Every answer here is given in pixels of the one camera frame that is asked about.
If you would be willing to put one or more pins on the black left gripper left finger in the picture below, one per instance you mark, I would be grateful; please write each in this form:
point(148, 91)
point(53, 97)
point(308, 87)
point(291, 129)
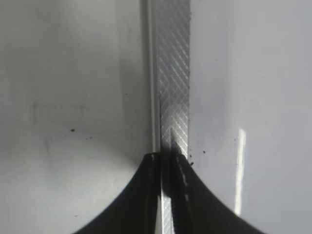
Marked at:
point(135, 208)

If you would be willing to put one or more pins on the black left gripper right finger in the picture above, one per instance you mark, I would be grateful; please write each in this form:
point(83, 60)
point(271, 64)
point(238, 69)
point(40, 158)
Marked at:
point(196, 210)

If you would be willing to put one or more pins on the white board with grey frame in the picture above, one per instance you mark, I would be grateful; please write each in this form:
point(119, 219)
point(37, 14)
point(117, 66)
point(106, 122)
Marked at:
point(231, 84)

